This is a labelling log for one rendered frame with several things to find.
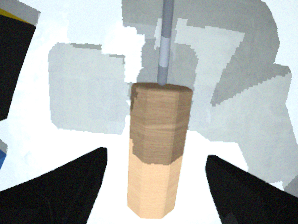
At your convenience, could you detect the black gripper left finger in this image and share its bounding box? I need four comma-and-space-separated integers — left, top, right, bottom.
0, 148, 108, 224

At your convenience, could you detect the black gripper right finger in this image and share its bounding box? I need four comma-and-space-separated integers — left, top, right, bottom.
205, 155, 298, 224

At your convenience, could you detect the blue block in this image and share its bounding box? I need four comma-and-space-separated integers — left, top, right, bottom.
0, 149, 7, 169

